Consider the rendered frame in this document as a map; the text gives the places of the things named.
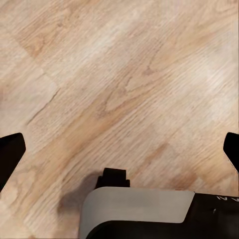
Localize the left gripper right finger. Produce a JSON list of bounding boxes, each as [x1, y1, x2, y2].
[[223, 132, 239, 172]]

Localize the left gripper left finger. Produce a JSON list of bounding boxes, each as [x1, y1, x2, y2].
[[0, 132, 26, 192]]

